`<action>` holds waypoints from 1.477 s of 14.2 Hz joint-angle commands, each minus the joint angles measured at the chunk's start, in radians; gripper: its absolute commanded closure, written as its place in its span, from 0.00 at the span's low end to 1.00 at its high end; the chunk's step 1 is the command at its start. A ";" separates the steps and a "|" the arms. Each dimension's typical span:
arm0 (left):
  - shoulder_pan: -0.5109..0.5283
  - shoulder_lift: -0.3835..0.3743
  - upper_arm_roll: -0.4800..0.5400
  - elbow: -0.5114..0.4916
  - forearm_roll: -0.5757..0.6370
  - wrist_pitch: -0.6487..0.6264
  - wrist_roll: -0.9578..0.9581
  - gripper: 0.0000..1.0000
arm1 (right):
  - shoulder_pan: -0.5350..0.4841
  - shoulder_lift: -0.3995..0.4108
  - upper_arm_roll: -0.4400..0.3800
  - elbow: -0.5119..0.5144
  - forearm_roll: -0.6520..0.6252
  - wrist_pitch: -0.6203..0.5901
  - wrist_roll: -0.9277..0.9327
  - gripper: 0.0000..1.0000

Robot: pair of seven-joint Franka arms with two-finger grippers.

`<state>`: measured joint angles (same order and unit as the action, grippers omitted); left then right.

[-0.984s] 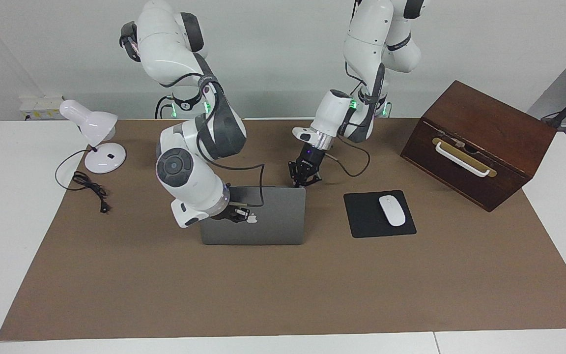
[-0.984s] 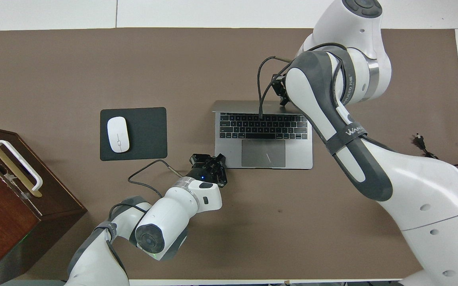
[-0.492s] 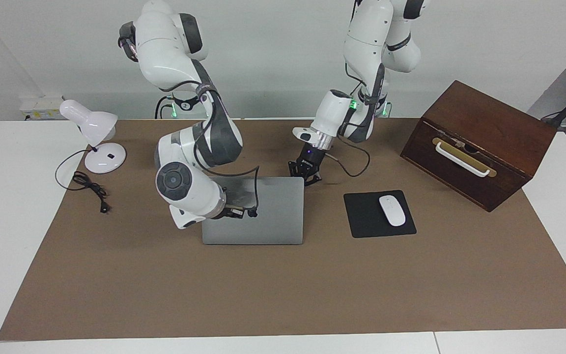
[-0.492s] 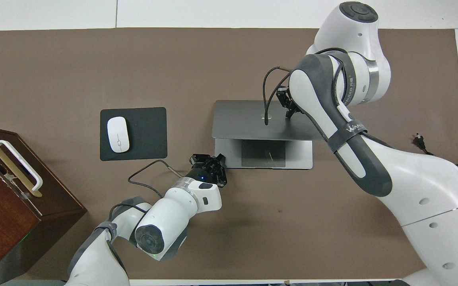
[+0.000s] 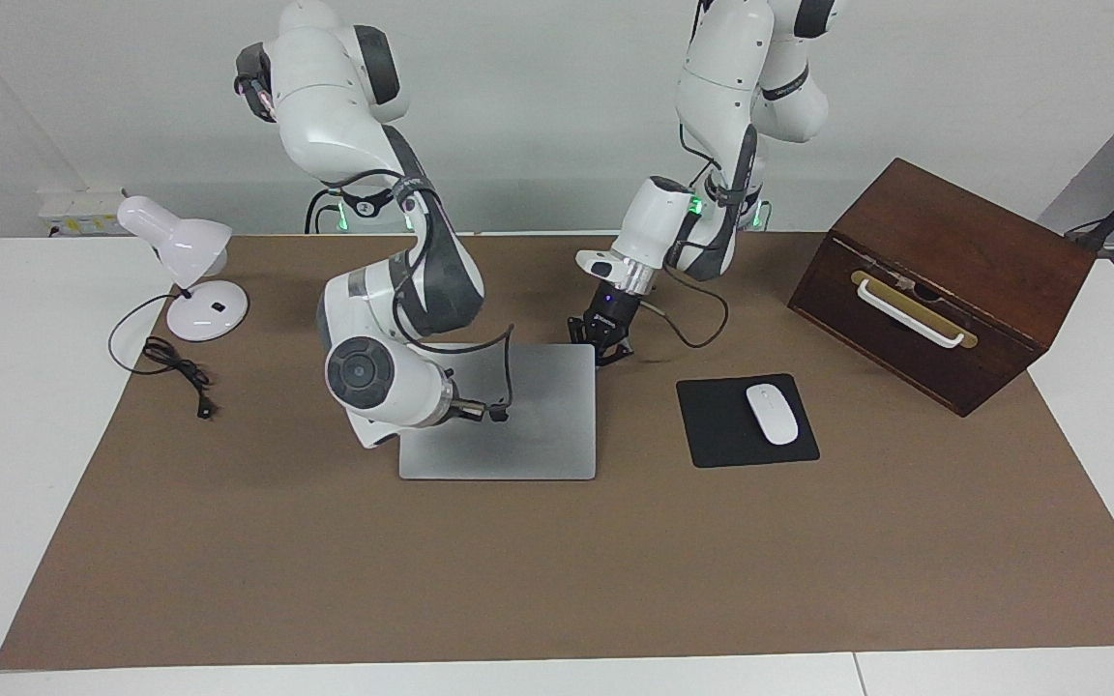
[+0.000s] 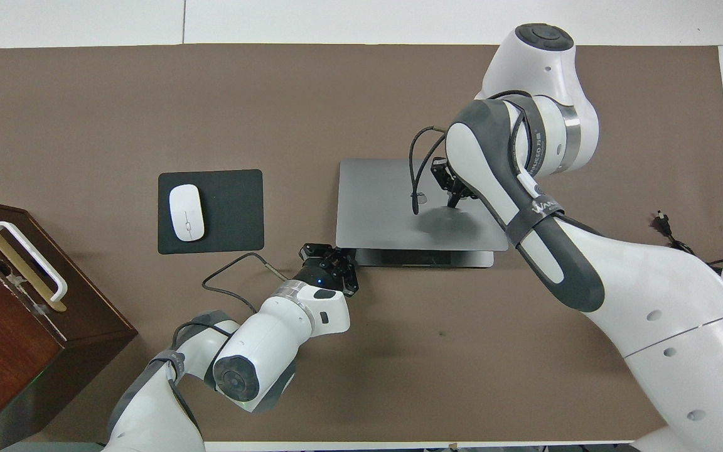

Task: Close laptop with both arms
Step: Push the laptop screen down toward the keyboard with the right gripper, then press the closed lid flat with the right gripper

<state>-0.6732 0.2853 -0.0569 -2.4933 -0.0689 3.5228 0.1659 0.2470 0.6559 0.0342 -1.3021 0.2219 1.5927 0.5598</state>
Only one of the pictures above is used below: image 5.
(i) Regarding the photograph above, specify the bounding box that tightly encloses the silver grey laptop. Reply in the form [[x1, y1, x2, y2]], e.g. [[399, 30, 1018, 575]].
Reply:
[[398, 343, 599, 482]]

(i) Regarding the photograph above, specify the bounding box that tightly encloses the black mouse pad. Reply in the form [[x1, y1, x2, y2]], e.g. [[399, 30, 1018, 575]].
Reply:
[[676, 373, 821, 470]]

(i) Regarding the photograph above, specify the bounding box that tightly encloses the white computer mouse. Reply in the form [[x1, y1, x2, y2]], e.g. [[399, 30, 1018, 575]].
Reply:
[[746, 384, 800, 447]]

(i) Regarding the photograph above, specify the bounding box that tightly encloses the brown table mat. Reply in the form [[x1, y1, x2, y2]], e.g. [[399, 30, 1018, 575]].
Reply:
[[0, 232, 1114, 673]]

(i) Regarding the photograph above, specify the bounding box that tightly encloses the dark brown wooden box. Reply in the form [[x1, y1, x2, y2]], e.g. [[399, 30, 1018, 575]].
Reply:
[[787, 158, 1098, 418]]

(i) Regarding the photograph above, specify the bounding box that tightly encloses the white desk lamp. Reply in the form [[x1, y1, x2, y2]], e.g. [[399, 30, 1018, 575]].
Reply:
[[117, 195, 250, 342]]

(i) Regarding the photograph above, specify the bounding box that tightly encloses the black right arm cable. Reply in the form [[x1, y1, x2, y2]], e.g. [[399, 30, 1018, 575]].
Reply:
[[304, 169, 516, 426]]

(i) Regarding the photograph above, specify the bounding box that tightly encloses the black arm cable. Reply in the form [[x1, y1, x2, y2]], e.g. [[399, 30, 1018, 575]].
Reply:
[[639, 121, 761, 349], [304, 169, 516, 426]]

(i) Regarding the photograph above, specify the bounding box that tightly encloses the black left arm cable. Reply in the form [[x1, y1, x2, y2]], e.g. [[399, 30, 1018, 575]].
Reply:
[[639, 121, 761, 349]]

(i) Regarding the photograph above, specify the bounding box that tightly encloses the white box handle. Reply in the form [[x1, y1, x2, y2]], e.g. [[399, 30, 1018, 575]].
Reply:
[[855, 278, 966, 349]]

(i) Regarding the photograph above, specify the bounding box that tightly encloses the brass handle plate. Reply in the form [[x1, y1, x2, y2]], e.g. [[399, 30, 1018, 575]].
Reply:
[[850, 270, 979, 350]]

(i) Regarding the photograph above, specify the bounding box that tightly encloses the black lamp power cable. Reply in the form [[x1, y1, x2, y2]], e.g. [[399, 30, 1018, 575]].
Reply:
[[108, 290, 220, 421]]

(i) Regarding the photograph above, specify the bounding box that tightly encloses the white wall power strip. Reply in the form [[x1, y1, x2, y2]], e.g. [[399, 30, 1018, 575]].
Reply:
[[40, 188, 128, 238]]

